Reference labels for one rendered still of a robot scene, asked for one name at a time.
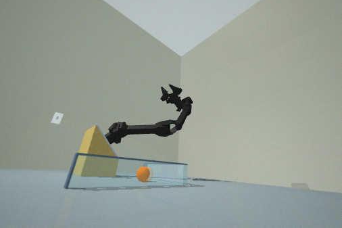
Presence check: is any low clear wall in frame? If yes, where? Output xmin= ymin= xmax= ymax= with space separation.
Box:
xmin=68 ymin=155 xmax=188 ymax=189

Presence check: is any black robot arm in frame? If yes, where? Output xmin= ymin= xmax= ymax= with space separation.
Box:
xmin=105 ymin=97 xmax=193 ymax=145

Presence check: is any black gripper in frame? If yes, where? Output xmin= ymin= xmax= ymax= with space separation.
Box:
xmin=161 ymin=84 xmax=182 ymax=104

